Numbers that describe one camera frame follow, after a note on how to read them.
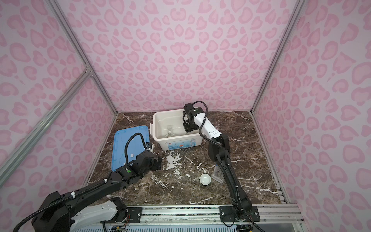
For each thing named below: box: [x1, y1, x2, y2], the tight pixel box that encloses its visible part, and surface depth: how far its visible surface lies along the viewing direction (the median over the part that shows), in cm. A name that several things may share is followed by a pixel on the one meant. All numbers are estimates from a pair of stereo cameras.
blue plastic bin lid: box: [111, 125, 150, 172], surface depth 100 cm
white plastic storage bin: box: [149, 108, 203, 151], surface depth 99 cm
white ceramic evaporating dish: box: [199, 173, 212, 186], surface depth 86 cm
